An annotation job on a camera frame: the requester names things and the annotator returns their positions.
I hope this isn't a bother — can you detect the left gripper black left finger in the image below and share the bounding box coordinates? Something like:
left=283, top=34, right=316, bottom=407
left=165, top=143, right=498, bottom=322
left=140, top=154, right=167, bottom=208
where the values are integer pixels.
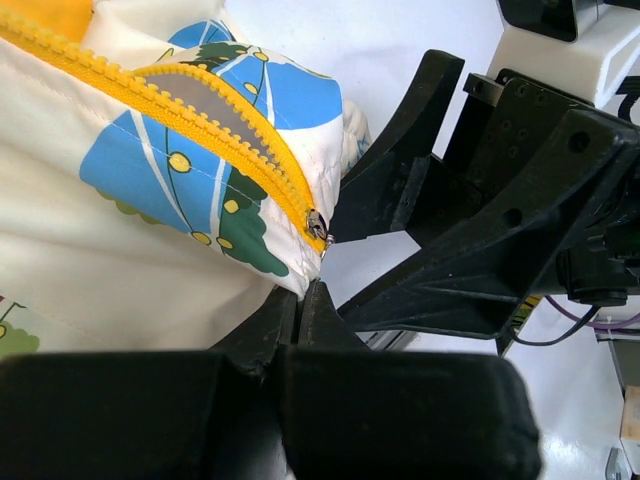
left=1, top=289, right=298, bottom=479

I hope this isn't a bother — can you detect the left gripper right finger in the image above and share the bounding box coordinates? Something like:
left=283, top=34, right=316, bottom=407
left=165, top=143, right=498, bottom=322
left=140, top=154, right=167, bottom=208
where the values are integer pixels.
left=280, top=281, right=542, bottom=479

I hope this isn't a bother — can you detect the aluminium front rail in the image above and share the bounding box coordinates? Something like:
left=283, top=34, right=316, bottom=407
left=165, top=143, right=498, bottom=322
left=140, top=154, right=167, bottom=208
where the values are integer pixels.
left=357, top=330, right=417, bottom=351

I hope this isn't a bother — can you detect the yellow hooded dinosaur print jacket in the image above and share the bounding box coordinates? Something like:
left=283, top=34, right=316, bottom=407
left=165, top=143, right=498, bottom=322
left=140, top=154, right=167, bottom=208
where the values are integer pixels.
left=1, top=1, right=370, bottom=356

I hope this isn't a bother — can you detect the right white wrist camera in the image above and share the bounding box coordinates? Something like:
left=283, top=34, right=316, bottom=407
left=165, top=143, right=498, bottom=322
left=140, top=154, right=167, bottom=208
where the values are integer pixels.
left=488, top=0, right=639, bottom=108

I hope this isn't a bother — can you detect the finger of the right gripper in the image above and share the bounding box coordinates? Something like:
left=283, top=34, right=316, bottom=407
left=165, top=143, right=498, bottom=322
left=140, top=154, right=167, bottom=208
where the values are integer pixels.
left=339, top=110, right=639, bottom=339
left=330, top=50, right=482, bottom=245

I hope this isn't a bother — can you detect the silver zipper pull ring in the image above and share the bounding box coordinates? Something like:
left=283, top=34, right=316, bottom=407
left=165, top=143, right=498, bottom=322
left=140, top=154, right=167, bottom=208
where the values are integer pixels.
left=304, top=208, right=337, bottom=261

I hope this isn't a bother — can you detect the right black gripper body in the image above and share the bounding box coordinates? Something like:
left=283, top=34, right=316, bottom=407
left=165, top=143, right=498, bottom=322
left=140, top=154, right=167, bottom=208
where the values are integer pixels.
left=466, top=72, right=639, bottom=305

